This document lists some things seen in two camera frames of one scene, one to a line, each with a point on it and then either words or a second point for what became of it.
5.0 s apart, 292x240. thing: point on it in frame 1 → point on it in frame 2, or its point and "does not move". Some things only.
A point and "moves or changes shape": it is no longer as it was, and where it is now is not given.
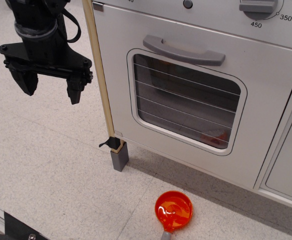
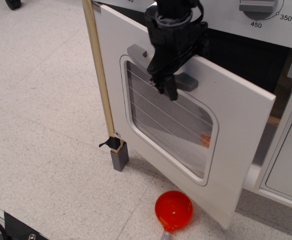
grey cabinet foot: (121, 160) does not move
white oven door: (210, 100) moves or changes shape
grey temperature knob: (259, 10) does not move
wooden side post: (90, 20) does not move
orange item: (219, 139) → (205, 139)
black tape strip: (112, 142) does not move
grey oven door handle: (208, 57) → (137, 57)
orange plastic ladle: (173, 209) does not move
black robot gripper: (45, 50) → (176, 42)
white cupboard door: (286, 177) does not move
